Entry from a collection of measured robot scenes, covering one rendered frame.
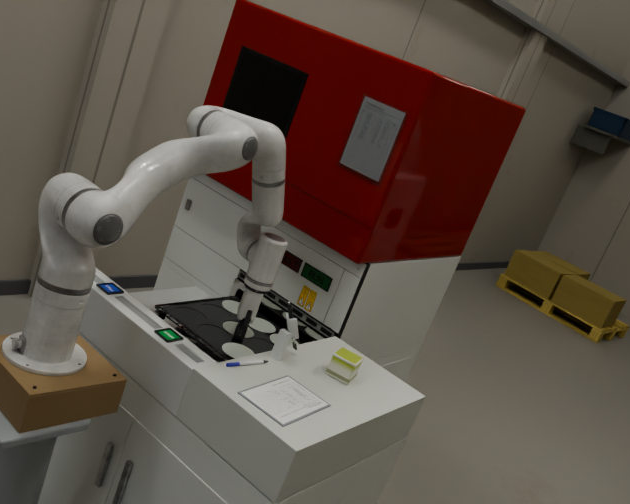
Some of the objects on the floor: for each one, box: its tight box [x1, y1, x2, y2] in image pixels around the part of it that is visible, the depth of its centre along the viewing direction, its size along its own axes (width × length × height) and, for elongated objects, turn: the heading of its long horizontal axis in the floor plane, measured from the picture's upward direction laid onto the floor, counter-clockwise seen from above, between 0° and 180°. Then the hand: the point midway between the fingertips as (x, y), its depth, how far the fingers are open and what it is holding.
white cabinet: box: [38, 333, 406, 504], centre depth 222 cm, size 64×96×82 cm, turn 4°
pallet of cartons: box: [496, 249, 630, 343], centre depth 763 cm, size 124×85×45 cm
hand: (240, 332), depth 214 cm, fingers closed
